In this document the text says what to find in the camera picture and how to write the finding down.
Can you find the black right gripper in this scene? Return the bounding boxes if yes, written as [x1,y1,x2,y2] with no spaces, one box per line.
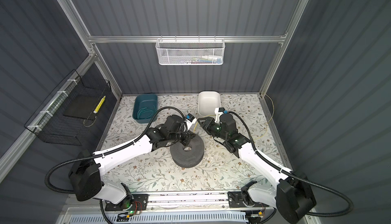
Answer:
[198,116,228,142]

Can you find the grey perforated cable spool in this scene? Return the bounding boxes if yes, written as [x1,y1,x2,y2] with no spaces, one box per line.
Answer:
[170,135,205,168]

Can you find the yellow cable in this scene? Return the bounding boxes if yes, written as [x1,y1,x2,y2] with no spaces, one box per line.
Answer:
[192,94,275,140]

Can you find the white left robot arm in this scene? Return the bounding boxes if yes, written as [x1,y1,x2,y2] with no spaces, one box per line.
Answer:
[68,114,196,208]

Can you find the white plastic tub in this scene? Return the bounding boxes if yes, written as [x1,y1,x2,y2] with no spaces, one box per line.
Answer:
[198,91,221,117]

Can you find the teal plastic tub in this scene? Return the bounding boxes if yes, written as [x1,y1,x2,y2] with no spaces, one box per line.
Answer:
[132,94,158,124]

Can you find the items in white basket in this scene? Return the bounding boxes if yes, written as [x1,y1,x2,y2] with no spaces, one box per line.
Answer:
[179,55,224,64]

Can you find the black flat pad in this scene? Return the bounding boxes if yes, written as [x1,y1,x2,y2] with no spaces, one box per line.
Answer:
[63,95,98,120]

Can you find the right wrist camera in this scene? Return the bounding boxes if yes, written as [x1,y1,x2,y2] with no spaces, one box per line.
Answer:
[214,107,228,123]

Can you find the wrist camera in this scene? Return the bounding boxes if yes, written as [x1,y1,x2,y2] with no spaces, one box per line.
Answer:
[185,114,197,131]
[214,107,228,123]

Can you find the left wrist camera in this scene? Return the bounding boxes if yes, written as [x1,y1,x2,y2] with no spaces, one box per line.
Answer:
[185,114,197,131]

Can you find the green cable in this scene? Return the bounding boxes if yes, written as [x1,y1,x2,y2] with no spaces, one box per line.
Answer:
[136,107,156,120]

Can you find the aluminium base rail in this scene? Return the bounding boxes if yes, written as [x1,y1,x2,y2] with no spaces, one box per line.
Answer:
[64,188,309,224]

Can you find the white wire wall basket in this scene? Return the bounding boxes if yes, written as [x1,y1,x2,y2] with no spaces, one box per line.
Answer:
[155,39,226,66]

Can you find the black wire wall basket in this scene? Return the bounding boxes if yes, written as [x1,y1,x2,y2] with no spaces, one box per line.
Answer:
[24,70,113,149]

